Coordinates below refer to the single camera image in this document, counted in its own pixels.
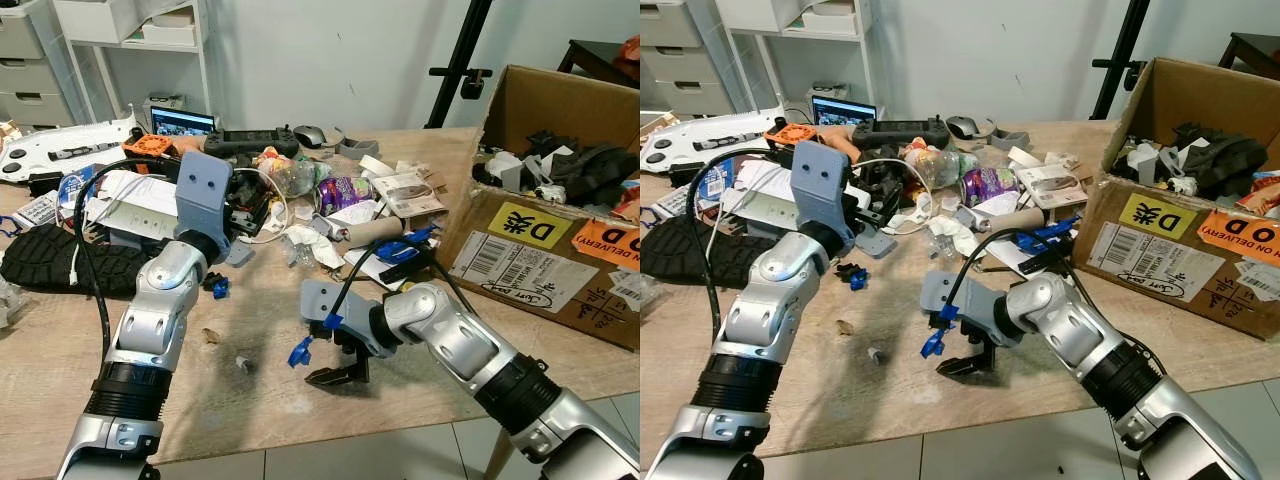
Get blue tape strip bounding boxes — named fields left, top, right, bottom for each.
left=287, top=313, right=347, bottom=369
left=920, top=304, right=963, bottom=360

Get clear plastic bottle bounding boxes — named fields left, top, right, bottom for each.
left=905, top=140, right=977, bottom=189
left=255, top=148, right=332, bottom=197

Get black handheld controller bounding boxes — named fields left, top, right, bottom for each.
left=852, top=116, right=952, bottom=150
left=203, top=126, right=300, bottom=160

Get crumpled white tissue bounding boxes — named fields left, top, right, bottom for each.
left=282, top=224, right=347, bottom=270
left=924, top=214, right=987, bottom=260

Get small laptop screen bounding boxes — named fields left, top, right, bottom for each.
left=811, top=96, right=879, bottom=130
left=150, top=106, right=219, bottom=139

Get orange fan part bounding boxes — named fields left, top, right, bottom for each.
left=765, top=122, right=832, bottom=152
left=122, top=133, right=192, bottom=162

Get purple snack wrapper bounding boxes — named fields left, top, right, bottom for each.
left=960, top=167, right=1022, bottom=207
left=318, top=176, right=377, bottom=215

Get white paper box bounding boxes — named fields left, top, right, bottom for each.
left=714, top=160, right=812, bottom=237
left=84, top=169, right=187, bottom=247

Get blue and black clamp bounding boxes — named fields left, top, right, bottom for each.
left=1019, top=214, right=1087, bottom=273
left=378, top=224, right=442, bottom=283

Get brown cardboard tube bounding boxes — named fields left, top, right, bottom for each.
left=345, top=214, right=417, bottom=245
left=985, top=206, right=1062, bottom=237

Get beige printed carton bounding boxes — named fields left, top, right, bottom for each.
left=1014, top=162, right=1092, bottom=210
left=364, top=171, right=449, bottom=219

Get white plastic shell panel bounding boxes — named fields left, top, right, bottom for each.
left=640, top=107, right=788, bottom=168
left=0, top=117, right=142, bottom=187

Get white shelf rack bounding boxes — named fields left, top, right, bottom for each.
left=54, top=0, right=217, bottom=122
left=714, top=0, right=882, bottom=107

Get brown cardboard box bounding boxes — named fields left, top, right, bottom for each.
left=1074, top=57, right=1280, bottom=342
left=434, top=65, right=641, bottom=352

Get black shoe sole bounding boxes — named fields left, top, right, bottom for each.
left=0, top=222, right=173, bottom=298
left=640, top=214, right=793, bottom=292

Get grey drawer unit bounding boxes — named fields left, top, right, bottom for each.
left=640, top=0, right=737, bottom=117
left=0, top=0, right=77, bottom=130

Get black tripod pole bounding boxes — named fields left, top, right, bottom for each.
left=424, top=0, right=497, bottom=130
left=1089, top=0, right=1153, bottom=122

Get black cloth bundle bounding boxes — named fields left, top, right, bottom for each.
left=524, top=129, right=627, bottom=207
left=1169, top=121, right=1272, bottom=197

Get dark wooden table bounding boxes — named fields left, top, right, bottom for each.
left=1217, top=32, right=1280, bottom=82
left=556, top=40, right=641, bottom=87

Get thin white cable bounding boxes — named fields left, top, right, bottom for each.
left=238, top=165, right=292, bottom=245
left=855, top=157, right=937, bottom=237

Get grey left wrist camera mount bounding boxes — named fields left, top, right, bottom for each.
left=175, top=150, right=235, bottom=241
left=790, top=140, right=857, bottom=237

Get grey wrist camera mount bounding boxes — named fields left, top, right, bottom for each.
left=920, top=270, right=1007, bottom=347
left=300, top=279, right=387, bottom=357
left=790, top=140, right=857, bottom=237
left=175, top=150, right=235, bottom=241

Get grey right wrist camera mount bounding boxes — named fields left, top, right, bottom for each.
left=920, top=270, right=1007, bottom=347
left=300, top=279, right=387, bottom=357

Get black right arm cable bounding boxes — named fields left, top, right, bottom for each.
left=335, top=235, right=483, bottom=323
left=945, top=228, right=1103, bottom=313

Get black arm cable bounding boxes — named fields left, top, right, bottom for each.
left=74, top=158, right=193, bottom=363
left=690, top=148, right=803, bottom=347
left=335, top=235, right=483, bottom=323
left=945, top=228, right=1103, bottom=313

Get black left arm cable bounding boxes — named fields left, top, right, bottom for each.
left=74, top=158, right=193, bottom=363
left=690, top=148, right=803, bottom=347

